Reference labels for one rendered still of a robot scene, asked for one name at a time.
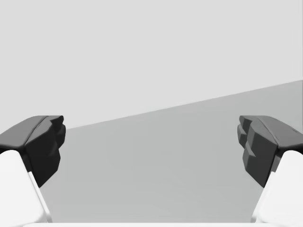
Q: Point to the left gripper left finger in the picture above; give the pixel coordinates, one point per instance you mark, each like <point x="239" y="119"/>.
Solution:
<point x="28" y="165"/>

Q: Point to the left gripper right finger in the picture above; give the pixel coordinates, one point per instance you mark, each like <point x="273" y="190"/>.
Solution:
<point x="272" y="165"/>

